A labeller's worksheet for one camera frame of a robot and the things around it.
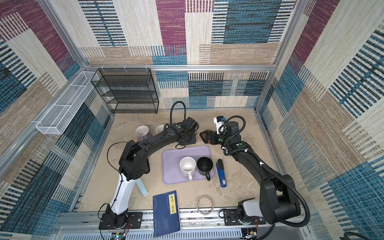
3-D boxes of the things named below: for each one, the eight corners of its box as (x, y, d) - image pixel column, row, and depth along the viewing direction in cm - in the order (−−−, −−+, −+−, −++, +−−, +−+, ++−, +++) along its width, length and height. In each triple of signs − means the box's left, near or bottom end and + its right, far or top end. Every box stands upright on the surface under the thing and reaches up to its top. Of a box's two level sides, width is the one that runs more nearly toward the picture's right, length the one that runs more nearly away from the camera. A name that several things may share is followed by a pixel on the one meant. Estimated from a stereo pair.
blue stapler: (220, 188, 84) (221, 185, 81) (215, 163, 94) (216, 159, 90) (226, 187, 85) (228, 184, 81) (221, 162, 94) (222, 159, 90)
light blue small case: (145, 197, 82) (143, 195, 79) (137, 183, 87) (135, 181, 84) (150, 193, 83) (148, 191, 80) (142, 180, 88) (140, 177, 85)
